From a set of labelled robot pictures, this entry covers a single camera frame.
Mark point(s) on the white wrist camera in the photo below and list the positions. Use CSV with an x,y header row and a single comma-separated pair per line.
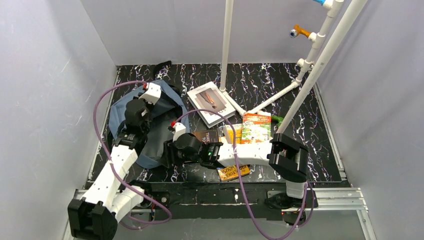
x,y
177,129
152,93

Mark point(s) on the light blue student backpack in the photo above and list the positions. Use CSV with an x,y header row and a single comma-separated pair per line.
x,y
169,107

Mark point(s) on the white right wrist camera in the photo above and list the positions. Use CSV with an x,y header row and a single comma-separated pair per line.
x,y
177,129

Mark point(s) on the orange storey treehouse book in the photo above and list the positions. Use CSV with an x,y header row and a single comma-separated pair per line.
x,y
256,128

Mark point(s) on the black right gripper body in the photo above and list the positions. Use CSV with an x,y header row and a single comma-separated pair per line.
x,y
168,152

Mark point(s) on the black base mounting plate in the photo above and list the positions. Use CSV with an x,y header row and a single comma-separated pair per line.
x,y
218,200

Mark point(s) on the orange blue pipe valve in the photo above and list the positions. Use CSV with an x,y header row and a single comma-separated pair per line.
x,y
297,30

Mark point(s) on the colourful blue storey book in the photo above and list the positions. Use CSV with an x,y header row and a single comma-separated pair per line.
x,y
230,173

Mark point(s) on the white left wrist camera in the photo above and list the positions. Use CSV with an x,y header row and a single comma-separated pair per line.
x,y
152,93

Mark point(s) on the white style magazine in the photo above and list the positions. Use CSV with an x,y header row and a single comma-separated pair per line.
x,y
209,97

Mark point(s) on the dark three days book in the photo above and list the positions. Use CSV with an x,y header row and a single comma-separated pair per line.
x,y
208,136

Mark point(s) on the beige paperback book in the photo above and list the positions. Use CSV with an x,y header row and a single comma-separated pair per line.
x,y
233,132

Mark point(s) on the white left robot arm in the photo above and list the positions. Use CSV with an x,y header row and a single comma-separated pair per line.
x,y
96,215

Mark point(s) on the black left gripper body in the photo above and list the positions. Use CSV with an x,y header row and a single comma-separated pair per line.
x,y
164,91

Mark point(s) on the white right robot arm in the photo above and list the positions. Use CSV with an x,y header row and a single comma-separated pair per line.
x,y
285,155

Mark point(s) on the aluminium rail frame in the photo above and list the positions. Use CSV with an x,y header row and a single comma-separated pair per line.
x,y
341,199

